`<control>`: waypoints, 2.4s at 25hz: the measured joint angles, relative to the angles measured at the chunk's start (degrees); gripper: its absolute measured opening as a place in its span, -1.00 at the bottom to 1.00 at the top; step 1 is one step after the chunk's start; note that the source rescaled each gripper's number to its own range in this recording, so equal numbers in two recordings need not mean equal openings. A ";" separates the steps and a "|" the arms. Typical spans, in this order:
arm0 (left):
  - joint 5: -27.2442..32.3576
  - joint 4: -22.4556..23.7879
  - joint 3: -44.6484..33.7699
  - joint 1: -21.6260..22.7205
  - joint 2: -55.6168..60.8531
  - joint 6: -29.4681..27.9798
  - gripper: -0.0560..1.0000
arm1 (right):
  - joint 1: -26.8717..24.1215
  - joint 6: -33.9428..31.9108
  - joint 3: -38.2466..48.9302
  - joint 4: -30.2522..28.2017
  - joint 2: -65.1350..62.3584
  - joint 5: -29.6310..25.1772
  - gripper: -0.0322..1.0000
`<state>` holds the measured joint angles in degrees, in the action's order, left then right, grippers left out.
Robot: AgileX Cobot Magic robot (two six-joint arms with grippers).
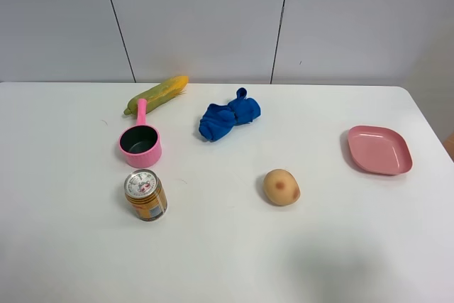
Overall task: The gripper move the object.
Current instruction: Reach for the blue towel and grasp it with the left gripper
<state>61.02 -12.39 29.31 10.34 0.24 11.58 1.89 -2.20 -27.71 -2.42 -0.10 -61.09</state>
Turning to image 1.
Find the blue cloth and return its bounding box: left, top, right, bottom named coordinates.
left=199, top=87, right=261, bottom=142

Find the orange drink can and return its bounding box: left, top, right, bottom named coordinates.
left=123, top=169, right=168, bottom=221

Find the brown potato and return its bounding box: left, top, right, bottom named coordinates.
left=263, top=169, right=301, bottom=206

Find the pink square plate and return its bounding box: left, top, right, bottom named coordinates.
left=347, top=126, right=413, bottom=176

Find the pink toy saucepan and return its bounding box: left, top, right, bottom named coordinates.
left=118, top=99, right=162, bottom=169

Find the yellow green corn cob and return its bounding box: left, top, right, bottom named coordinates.
left=123, top=75, right=189, bottom=116

